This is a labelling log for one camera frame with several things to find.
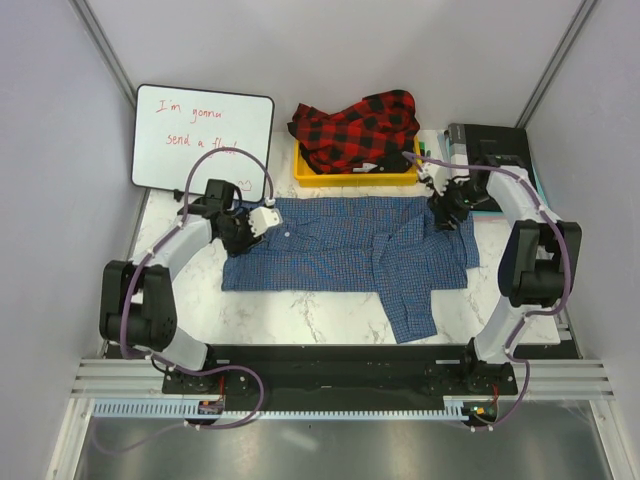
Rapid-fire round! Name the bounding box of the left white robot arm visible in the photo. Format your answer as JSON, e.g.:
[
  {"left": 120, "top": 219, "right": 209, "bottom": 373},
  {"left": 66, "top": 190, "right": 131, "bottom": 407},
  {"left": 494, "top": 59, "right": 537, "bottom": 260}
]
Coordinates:
[{"left": 99, "top": 180, "right": 282, "bottom": 393}]

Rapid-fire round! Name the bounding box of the white dry-erase board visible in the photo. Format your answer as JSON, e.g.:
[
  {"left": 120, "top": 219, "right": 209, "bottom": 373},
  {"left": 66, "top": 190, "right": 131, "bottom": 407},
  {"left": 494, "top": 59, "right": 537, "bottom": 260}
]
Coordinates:
[{"left": 131, "top": 84, "right": 275, "bottom": 203}]

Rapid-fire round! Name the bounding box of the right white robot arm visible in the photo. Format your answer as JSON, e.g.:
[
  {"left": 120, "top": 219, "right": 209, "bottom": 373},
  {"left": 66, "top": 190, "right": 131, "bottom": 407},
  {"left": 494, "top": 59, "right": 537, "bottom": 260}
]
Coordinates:
[{"left": 419, "top": 155, "right": 582, "bottom": 394}]

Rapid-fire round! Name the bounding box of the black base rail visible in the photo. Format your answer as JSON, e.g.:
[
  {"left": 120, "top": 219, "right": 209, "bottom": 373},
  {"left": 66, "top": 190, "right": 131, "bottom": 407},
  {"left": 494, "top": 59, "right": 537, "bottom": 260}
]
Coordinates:
[{"left": 162, "top": 345, "right": 518, "bottom": 410}]

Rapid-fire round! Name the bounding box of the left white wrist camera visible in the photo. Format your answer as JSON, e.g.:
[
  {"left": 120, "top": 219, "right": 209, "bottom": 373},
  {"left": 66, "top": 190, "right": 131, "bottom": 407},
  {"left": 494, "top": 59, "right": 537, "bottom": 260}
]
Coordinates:
[{"left": 248, "top": 198, "right": 283, "bottom": 238}]

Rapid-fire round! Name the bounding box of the white slotted cable duct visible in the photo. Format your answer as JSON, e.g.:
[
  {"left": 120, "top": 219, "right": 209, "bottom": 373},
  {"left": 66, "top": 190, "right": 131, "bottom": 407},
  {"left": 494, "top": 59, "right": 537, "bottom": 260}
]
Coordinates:
[{"left": 92, "top": 398, "right": 469, "bottom": 421}]

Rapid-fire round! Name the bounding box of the yellow plastic bin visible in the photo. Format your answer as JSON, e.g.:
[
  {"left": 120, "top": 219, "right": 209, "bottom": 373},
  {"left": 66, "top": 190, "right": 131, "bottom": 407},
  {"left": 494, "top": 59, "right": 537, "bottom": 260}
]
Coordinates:
[{"left": 292, "top": 140, "right": 418, "bottom": 188}]

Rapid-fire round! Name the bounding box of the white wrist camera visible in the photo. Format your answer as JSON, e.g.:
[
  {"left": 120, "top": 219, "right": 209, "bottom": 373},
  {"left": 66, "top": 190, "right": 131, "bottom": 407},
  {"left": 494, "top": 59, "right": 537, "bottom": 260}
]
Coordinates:
[
  {"left": 248, "top": 198, "right": 283, "bottom": 238},
  {"left": 416, "top": 162, "right": 451, "bottom": 196}
]

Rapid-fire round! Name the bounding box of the black notebook stack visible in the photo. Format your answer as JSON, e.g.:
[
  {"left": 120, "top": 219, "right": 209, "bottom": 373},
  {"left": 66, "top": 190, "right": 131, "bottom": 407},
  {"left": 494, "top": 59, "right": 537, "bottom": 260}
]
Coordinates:
[{"left": 449, "top": 124, "right": 542, "bottom": 218}]

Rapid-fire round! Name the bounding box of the red black plaid shirt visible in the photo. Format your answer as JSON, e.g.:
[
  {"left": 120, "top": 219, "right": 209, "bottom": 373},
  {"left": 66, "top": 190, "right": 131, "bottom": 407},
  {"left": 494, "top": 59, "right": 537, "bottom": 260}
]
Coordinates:
[{"left": 287, "top": 90, "right": 420, "bottom": 175}]

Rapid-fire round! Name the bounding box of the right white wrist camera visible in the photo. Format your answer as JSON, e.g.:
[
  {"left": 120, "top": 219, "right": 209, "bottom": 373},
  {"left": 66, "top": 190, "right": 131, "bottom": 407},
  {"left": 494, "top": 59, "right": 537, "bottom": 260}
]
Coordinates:
[{"left": 416, "top": 162, "right": 451, "bottom": 196}]

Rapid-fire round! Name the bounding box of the blue checkered long sleeve shirt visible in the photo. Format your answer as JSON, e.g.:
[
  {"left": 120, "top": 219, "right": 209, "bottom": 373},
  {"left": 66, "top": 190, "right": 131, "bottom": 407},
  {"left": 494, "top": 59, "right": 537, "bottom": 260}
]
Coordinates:
[{"left": 221, "top": 197, "right": 480, "bottom": 343}]

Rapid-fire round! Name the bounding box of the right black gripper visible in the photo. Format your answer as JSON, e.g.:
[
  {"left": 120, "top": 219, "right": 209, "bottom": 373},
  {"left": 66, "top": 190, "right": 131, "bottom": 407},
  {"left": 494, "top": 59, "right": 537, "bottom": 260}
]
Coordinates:
[{"left": 426, "top": 176, "right": 490, "bottom": 234}]

